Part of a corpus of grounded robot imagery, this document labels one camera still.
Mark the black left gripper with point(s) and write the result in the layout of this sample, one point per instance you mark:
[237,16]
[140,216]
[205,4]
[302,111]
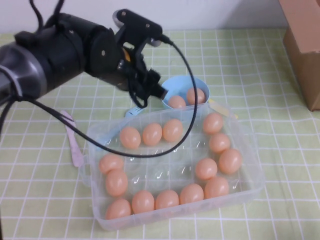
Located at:
[105,57]

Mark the transparent plastic egg box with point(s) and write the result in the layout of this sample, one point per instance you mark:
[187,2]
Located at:
[160,172]

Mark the orange plastic egg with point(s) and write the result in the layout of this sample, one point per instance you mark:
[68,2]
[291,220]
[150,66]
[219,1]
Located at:
[177,101]
[219,142]
[110,163]
[130,137]
[206,168]
[117,209]
[213,122]
[197,96]
[166,199]
[152,134]
[116,182]
[230,161]
[172,130]
[191,193]
[216,187]
[143,201]

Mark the brown cardboard box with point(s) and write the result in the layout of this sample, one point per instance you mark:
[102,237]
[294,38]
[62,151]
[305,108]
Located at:
[305,37]

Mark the light blue plastic fork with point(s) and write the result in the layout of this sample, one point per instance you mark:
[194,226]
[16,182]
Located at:
[132,113]

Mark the light blue plastic bowl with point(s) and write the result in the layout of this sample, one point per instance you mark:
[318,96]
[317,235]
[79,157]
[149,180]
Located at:
[180,85]

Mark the yellow plastic knife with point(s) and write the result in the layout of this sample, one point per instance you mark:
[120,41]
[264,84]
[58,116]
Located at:
[221,108]

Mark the lilac plastic knife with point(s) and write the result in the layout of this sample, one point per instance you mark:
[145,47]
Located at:
[75,150]

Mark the green checked tablecloth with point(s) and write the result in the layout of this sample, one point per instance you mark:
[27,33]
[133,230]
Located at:
[250,75]

